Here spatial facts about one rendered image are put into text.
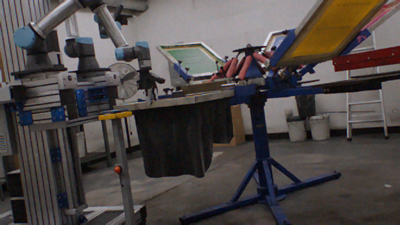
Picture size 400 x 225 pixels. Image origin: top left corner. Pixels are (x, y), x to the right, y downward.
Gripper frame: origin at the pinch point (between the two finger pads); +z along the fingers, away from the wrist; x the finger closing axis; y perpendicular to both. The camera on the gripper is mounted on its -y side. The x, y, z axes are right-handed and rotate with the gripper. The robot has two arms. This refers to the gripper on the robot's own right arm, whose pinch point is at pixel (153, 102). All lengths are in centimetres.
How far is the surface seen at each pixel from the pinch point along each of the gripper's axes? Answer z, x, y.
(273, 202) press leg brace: 91, -110, -18
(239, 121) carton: 61, -449, 170
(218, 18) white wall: -122, -471, 195
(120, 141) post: 18.2, 20.4, 10.0
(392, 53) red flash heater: -9, -47, -120
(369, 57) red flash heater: -9, -54, -108
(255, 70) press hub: -13, -139, -5
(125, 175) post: 37.2, 20.5, 10.0
